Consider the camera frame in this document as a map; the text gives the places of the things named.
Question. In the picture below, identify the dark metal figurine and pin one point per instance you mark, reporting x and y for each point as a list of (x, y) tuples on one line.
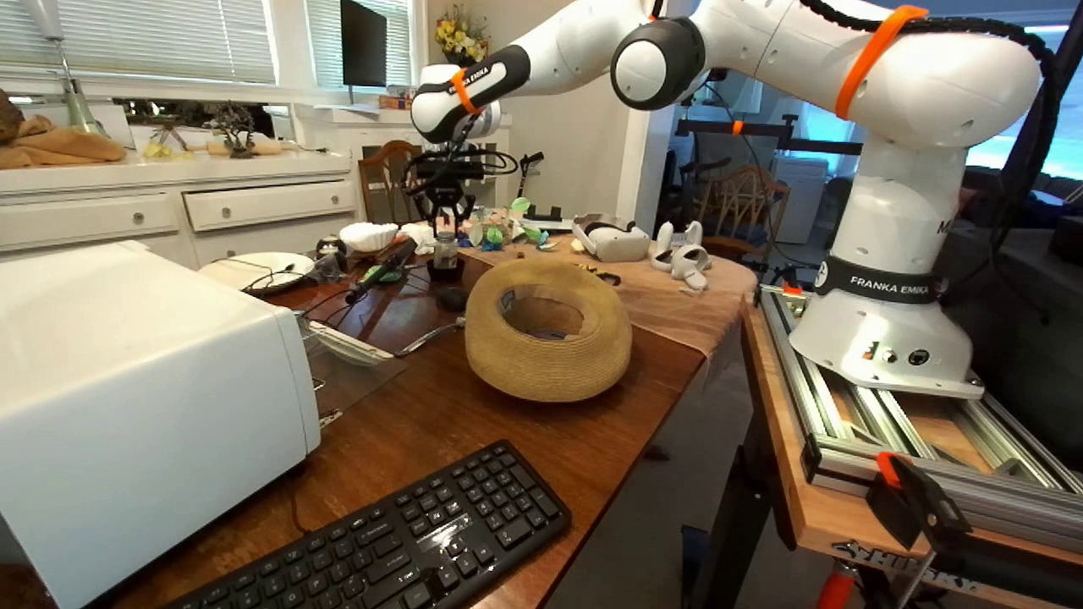
[(169, 137), (239, 132)]

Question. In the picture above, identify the brown wicker chair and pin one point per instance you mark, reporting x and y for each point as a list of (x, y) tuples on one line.
[(740, 209)]

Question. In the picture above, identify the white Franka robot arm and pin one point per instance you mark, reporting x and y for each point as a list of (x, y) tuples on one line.
[(900, 226)]

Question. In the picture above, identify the white drawer cabinet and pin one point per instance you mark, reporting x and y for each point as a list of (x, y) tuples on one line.
[(114, 214)]

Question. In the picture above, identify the large white plate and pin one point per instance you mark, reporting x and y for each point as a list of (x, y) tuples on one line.
[(241, 273)]

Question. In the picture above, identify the white window blinds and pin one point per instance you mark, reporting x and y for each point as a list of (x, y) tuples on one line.
[(146, 40)]

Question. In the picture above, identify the black orange clamp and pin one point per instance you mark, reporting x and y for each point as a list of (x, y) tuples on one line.
[(926, 513)]

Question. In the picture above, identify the white crumpled tissue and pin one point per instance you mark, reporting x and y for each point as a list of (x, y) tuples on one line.
[(365, 240)]

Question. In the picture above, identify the white toaster oven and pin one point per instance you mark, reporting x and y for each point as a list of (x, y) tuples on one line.
[(137, 394)]

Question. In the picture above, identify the small jar white top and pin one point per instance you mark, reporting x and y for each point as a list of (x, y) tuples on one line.
[(448, 267)]

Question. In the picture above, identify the yellow flower bouquet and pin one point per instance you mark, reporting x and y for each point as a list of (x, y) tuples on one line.
[(458, 34)]

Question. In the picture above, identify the wooden base board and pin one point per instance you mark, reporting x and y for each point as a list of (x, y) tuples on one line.
[(791, 476)]

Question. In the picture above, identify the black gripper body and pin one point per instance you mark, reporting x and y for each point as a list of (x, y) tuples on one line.
[(448, 192)]

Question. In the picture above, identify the black monitor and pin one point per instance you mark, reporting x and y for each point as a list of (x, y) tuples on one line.
[(363, 47)]

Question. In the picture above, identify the black computer keyboard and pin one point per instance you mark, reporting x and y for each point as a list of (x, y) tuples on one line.
[(394, 543)]

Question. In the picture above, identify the aluminium rail frame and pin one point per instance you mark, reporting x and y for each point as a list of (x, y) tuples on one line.
[(959, 453)]

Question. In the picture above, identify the tan cutting board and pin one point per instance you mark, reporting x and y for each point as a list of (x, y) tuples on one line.
[(67, 147)]

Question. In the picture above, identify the black metal stand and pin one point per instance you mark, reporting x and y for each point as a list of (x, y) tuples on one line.
[(740, 528)]

